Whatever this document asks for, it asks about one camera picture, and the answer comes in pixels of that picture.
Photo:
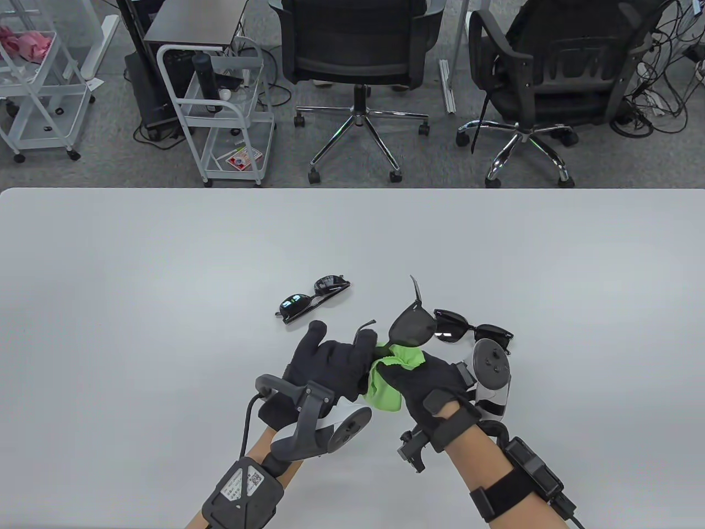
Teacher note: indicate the dark side table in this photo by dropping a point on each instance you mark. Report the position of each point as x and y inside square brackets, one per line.
[193, 22]

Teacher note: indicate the white table foot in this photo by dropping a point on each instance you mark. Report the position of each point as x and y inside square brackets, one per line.
[99, 47]

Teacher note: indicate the pink cloth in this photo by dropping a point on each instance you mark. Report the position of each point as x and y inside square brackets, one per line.
[27, 44]

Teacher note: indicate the person's right hand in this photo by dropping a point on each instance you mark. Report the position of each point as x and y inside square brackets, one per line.
[429, 380]

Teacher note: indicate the person's left hand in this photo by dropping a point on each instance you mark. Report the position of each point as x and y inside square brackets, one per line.
[330, 363]

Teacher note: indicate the white table leg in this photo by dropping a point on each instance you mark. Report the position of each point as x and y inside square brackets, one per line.
[447, 88]

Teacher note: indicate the black desk leg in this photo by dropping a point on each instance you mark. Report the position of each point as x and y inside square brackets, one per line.
[132, 27]

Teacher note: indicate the black computer tower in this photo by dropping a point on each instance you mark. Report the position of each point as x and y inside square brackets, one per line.
[146, 93]

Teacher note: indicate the grey flat device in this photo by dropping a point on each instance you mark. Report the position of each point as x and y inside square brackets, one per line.
[237, 63]

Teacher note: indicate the red and white packet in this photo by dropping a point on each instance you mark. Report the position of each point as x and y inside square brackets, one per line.
[242, 160]

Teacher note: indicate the grey right hand controller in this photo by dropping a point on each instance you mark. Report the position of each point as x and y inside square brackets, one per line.
[490, 363]

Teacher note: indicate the person's right forearm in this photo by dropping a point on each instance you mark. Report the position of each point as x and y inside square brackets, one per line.
[479, 463]

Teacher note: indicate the black wrist tracker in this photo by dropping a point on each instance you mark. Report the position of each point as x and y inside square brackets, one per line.
[531, 463]
[242, 493]

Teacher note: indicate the small mirrored oval sunglasses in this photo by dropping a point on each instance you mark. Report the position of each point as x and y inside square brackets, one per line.
[330, 284]

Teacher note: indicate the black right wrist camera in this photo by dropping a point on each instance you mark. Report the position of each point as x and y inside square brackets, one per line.
[413, 449]

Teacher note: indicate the black power adapter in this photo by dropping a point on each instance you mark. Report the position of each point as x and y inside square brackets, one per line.
[694, 53]

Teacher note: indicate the black bottle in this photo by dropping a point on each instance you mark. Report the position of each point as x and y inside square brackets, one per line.
[205, 77]

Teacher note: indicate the black office chair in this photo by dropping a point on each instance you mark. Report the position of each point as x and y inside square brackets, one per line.
[352, 33]
[562, 55]

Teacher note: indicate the white paper tag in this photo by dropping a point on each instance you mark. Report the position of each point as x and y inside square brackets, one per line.
[93, 84]

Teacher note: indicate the thick black square sunglasses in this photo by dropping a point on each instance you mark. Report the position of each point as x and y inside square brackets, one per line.
[490, 333]

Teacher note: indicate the black left wrist tracker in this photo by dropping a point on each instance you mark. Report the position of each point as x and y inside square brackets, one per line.
[242, 493]

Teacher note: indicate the green cleaning cloth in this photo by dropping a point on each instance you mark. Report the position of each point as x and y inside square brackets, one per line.
[380, 391]

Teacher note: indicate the black right wrist tracker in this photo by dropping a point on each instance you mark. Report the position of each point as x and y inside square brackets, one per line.
[531, 463]

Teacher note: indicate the grey hand controller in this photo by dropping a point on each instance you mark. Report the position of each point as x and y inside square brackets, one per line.
[308, 430]
[490, 363]

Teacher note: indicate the grey left hand controller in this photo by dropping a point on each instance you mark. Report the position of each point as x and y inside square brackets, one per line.
[308, 430]

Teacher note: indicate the thin-frame dark sunglasses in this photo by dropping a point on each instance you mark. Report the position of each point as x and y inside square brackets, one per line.
[413, 325]

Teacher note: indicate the white power strip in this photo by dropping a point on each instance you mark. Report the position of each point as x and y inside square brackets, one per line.
[655, 104]

